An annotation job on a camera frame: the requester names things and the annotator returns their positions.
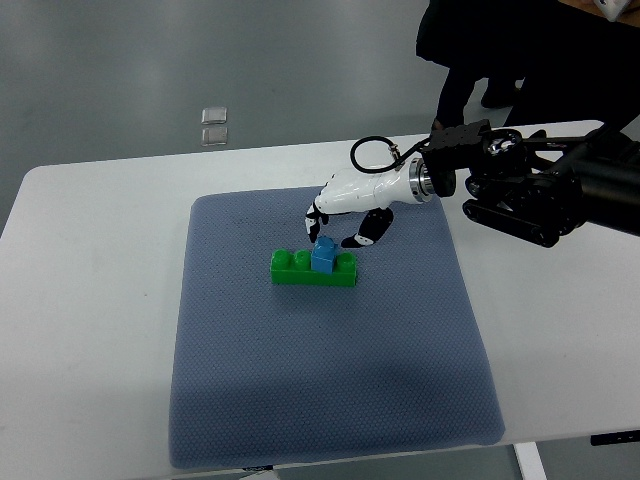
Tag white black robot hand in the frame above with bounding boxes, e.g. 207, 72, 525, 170
305, 159, 435, 249

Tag blue toy block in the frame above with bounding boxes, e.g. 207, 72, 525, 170
311, 236, 337, 275

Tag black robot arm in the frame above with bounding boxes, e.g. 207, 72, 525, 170
417, 121, 639, 248

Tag green four-stud toy block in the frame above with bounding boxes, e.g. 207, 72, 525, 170
270, 249, 357, 287

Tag lower metal floor plate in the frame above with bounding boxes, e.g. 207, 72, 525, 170
201, 126, 228, 146

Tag metal floor plate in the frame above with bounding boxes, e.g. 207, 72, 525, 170
201, 106, 228, 125
201, 126, 228, 146

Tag upper metal floor plate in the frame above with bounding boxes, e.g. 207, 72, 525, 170
201, 106, 228, 125

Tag blue-grey textured mat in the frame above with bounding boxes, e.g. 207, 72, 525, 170
169, 188, 505, 469

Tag white table leg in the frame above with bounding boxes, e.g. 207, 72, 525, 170
513, 442, 547, 480

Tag black table control panel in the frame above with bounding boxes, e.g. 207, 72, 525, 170
590, 429, 640, 446

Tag black looped cable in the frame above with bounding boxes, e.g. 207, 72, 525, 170
349, 136, 426, 174

